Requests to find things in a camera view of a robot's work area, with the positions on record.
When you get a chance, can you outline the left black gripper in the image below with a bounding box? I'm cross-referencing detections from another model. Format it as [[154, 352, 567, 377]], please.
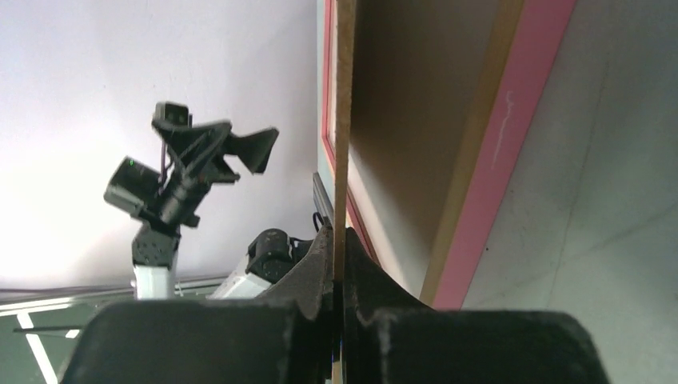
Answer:
[[152, 120, 279, 227]]

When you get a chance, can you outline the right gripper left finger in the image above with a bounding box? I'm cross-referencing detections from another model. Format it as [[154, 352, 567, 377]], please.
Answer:
[[60, 226, 333, 384]]

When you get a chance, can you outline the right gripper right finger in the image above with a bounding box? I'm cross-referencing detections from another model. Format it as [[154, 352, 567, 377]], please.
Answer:
[[343, 229, 608, 383]]

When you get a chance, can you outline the landscape photo print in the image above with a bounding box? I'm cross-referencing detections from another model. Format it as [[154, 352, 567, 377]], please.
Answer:
[[349, 106, 453, 297]]

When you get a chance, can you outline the orange wooden picture frame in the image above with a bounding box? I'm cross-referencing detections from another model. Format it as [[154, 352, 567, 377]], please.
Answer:
[[318, 0, 576, 310]]

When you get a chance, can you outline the brown backing board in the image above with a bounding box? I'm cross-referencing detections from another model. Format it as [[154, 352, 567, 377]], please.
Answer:
[[351, 1, 505, 183]]

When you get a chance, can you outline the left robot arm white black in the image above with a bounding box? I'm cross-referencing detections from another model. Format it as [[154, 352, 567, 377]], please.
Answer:
[[104, 118, 312, 300]]

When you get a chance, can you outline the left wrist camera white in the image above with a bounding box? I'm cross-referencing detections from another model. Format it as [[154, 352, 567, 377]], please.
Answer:
[[153, 102, 192, 126]]

